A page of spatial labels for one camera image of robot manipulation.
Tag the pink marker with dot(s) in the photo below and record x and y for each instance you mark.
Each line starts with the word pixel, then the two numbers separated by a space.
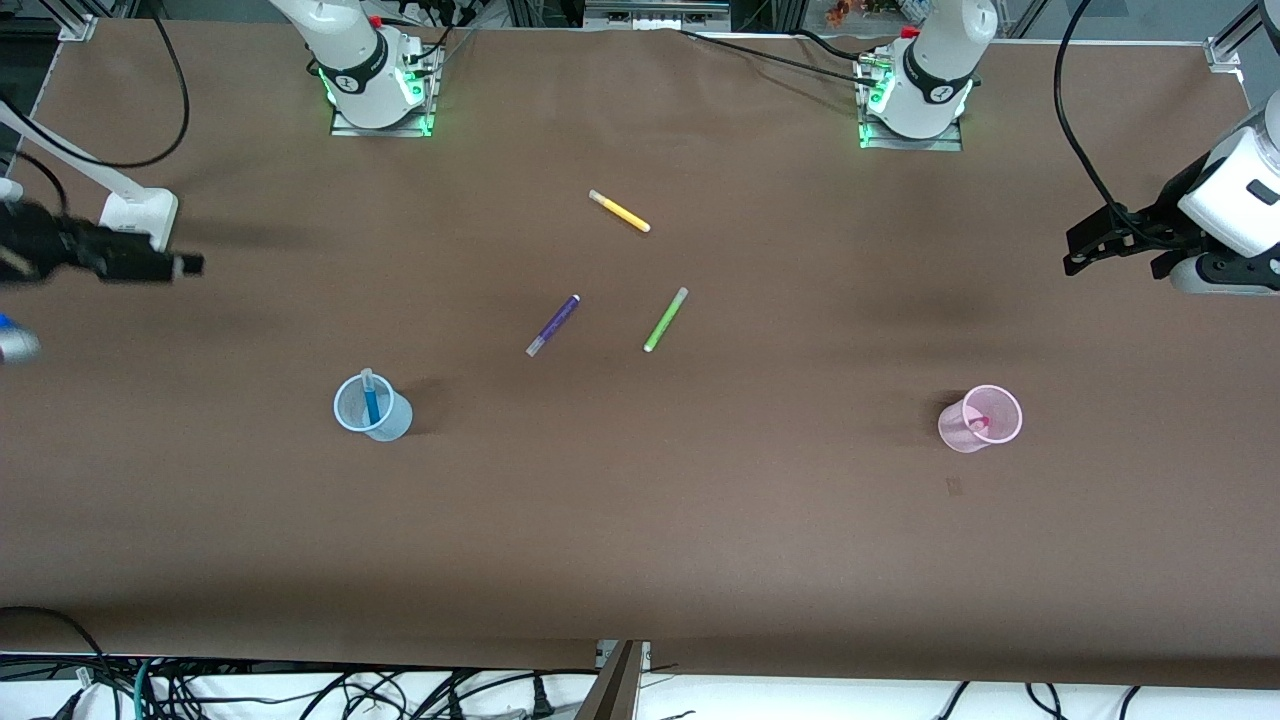
pixel 978 424

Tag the metal table leg post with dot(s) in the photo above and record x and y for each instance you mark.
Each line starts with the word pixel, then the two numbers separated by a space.
pixel 615 685

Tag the blue marker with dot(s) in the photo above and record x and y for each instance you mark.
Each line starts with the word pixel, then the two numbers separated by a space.
pixel 372 398

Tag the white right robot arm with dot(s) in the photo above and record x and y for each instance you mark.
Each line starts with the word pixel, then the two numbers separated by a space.
pixel 355 60

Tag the yellow marker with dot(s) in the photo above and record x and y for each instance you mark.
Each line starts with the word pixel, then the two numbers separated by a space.
pixel 620 211

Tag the translucent blue plastic cup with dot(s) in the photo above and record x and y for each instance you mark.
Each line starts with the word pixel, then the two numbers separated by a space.
pixel 390 415

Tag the grey device box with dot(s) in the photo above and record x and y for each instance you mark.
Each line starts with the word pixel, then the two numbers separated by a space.
pixel 657 12

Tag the aluminium frame profile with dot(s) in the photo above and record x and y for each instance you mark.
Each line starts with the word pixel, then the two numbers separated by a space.
pixel 78 20
pixel 1235 40

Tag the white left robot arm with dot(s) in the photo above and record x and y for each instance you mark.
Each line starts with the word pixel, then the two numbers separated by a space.
pixel 935 70

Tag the translucent pink plastic cup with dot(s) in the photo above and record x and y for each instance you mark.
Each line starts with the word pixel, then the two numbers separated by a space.
pixel 960 425

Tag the brown table cover sheet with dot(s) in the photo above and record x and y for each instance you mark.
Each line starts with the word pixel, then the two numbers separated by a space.
pixel 640 500

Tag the green marker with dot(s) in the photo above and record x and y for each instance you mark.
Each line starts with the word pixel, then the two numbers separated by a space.
pixel 666 319

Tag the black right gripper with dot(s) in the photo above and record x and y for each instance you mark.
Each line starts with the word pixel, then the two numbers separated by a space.
pixel 45 246

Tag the purple marker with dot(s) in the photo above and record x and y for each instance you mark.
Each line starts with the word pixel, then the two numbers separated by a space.
pixel 553 325

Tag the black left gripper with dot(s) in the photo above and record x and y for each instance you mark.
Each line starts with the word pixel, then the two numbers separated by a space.
pixel 1160 219

